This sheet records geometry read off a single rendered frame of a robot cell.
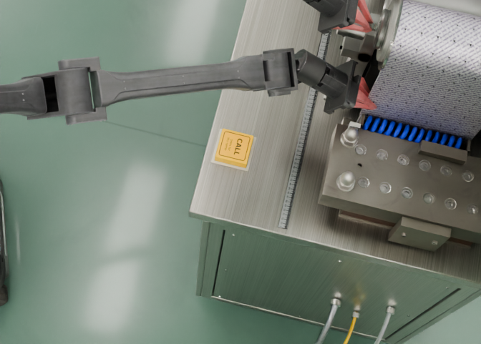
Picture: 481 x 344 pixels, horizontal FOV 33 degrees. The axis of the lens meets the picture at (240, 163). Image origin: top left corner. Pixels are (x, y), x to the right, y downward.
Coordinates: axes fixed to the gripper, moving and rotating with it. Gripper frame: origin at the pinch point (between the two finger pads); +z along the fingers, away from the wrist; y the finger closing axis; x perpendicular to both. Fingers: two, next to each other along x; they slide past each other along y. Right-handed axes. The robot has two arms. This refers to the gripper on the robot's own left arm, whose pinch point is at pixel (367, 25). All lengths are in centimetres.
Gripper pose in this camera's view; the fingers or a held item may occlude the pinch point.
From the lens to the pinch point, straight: 155.9
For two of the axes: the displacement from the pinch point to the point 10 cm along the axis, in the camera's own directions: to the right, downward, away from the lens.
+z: 7.4, 3.5, 5.8
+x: 6.5, -1.4, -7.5
